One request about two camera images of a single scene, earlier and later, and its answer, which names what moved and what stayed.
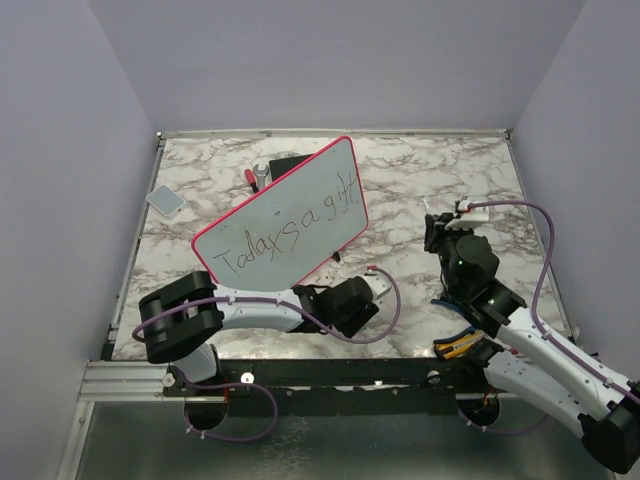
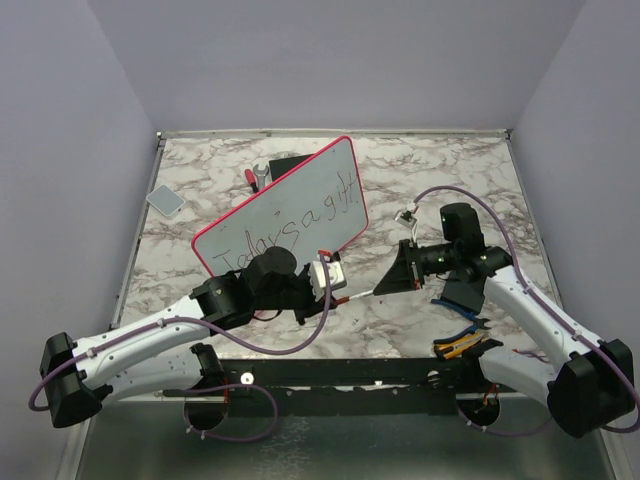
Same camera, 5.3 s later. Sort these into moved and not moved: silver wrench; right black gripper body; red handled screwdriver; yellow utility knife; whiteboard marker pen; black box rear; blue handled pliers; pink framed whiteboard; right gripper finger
Moved: right gripper finger; right black gripper body; whiteboard marker pen
Not moved: pink framed whiteboard; red handled screwdriver; yellow utility knife; silver wrench; black box rear; blue handled pliers
